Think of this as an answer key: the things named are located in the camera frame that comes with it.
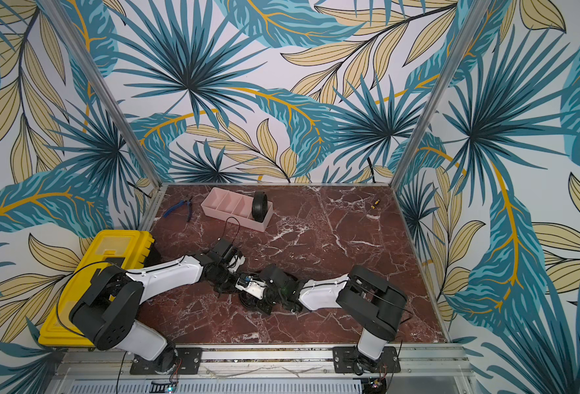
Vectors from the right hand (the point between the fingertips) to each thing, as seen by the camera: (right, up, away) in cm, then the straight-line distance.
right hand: (249, 296), depth 84 cm
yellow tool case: (-38, +17, -6) cm, 42 cm away
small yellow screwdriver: (+53, +33, +29) cm, 69 cm away
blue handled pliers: (-37, +32, +26) cm, 55 cm away
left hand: (-2, +1, +1) cm, 3 cm away
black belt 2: (+2, +2, -9) cm, 9 cm away
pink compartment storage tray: (-14, +32, +23) cm, 41 cm away
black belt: (+2, +31, +10) cm, 33 cm away
